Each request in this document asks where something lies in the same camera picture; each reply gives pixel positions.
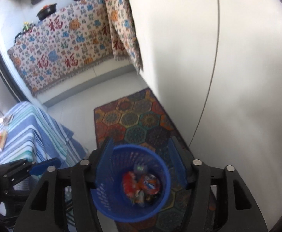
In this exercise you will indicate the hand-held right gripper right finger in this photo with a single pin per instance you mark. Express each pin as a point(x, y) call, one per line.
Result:
point(177, 164)

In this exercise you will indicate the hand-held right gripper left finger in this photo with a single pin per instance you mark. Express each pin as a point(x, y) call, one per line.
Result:
point(104, 159)

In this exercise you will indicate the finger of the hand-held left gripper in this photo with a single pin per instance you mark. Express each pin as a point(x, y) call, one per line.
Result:
point(44, 166)

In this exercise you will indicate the orange and blue snack packet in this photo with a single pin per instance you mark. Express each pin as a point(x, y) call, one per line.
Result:
point(151, 183)

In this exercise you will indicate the red snack packet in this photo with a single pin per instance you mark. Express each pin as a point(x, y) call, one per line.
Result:
point(130, 183)

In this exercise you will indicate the grey green wrapper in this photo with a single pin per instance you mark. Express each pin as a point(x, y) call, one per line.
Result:
point(140, 169)

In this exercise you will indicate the blue mesh wastebasket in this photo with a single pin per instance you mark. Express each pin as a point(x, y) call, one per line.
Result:
point(112, 198)

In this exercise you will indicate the blue striped tablecloth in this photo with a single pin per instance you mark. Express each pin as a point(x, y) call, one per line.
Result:
point(29, 130)

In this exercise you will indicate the clear plastic bag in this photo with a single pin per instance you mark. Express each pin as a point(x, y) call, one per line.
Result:
point(3, 140)

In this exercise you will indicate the hexagon patterned rug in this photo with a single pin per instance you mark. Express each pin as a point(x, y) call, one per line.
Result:
point(136, 120)

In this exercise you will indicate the crumpled white tissue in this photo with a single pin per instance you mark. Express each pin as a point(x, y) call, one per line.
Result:
point(6, 120)

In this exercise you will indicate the white kitchen cabinet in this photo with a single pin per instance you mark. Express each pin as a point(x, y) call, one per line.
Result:
point(227, 77)

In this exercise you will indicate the large printed blanket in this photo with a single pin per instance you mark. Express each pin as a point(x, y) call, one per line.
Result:
point(58, 48)

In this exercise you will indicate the narrow printed blanket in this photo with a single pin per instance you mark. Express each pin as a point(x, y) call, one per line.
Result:
point(121, 29)

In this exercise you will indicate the small potted plant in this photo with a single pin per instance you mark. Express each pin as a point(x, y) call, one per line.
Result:
point(26, 26)

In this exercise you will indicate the black pot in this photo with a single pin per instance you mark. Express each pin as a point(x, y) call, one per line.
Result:
point(46, 12)

